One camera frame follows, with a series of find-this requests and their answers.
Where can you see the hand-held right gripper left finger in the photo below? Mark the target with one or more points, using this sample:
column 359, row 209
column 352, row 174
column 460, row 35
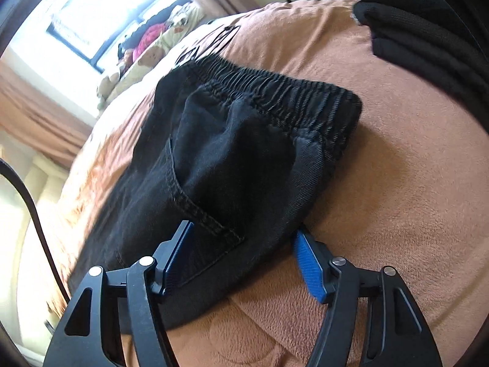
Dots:
column 179, row 260

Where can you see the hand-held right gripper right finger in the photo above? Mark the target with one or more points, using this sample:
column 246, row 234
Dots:
column 311, row 267

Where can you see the black pants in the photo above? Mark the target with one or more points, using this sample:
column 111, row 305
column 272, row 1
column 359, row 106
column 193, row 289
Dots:
column 229, row 153

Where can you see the orange blanket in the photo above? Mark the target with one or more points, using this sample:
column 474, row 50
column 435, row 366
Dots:
column 401, row 198

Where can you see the cream padded headboard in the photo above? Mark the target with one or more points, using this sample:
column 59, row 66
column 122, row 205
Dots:
column 42, row 176

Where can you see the beige plush toy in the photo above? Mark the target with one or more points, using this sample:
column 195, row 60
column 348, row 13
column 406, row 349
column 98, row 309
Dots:
column 109, row 86

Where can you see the plush toys and pillows pile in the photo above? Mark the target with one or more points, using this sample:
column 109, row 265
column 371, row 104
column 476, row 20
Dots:
column 170, row 42

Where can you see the pink plush cloth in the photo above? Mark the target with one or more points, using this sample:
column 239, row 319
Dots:
column 149, row 38

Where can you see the white plush dog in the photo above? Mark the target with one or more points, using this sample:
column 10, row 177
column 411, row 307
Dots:
column 179, row 17

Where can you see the stack of black folded clothes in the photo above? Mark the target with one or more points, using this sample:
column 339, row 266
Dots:
column 412, row 34

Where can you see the black framed window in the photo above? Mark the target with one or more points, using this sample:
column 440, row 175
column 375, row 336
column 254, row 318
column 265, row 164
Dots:
column 114, row 11

